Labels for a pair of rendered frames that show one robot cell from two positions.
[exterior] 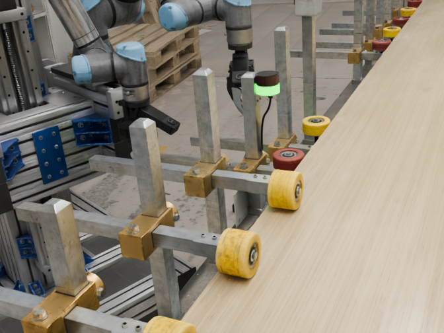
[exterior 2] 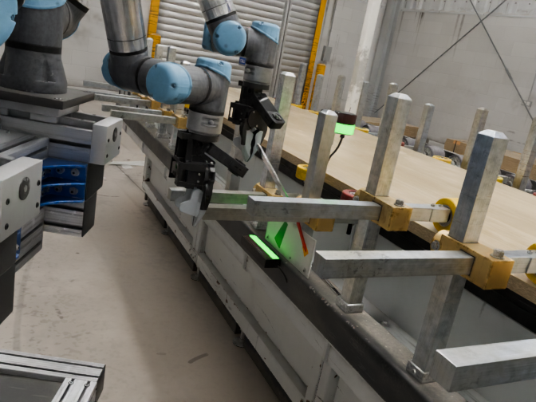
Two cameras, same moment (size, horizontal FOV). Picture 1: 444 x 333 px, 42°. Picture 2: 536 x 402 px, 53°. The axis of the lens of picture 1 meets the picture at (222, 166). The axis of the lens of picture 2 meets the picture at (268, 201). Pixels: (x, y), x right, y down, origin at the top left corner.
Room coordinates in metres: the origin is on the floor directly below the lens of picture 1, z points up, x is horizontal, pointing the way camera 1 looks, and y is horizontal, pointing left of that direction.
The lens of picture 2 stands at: (0.73, 1.04, 1.22)
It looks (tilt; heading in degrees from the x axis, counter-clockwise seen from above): 16 degrees down; 306
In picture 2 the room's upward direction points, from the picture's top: 11 degrees clockwise
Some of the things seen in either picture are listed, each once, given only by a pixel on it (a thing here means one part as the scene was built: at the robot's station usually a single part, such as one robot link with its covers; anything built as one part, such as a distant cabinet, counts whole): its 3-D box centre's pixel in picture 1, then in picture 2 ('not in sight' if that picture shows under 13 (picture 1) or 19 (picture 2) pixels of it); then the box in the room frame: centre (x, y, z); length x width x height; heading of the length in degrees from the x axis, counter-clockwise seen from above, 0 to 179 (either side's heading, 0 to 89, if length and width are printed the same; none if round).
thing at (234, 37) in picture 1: (238, 36); (257, 75); (1.64, -0.08, 1.15); 0.08 x 0.08 x 0.05
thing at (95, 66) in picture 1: (94, 67); (171, 82); (1.53, 0.32, 1.12); 0.11 x 0.11 x 0.08; 7
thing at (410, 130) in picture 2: not in sight; (360, 123); (5.33, -7.73, 0.23); 2.41 x 0.77 x 0.17; 71
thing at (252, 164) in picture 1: (252, 168); (313, 212); (1.39, -0.08, 0.85); 0.13 x 0.06 x 0.05; 153
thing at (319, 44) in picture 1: (349, 45); (147, 112); (2.76, -0.67, 0.82); 0.43 x 0.03 x 0.04; 63
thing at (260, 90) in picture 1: (267, 88); (341, 127); (1.39, -0.13, 1.07); 0.06 x 0.06 x 0.02
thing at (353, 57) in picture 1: (357, 54); (179, 120); (2.51, -0.64, 0.84); 0.13 x 0.06 x 0.05; 153
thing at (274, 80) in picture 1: (267, 78); (344, 117); (1.39, -0.13, 1.09); 0.06 x 0.06 x 0.02
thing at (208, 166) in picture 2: (137, 119); (195, 159); (1.53, 0.23, 0.96); 0.09 x 0.08 x 0.12; 63
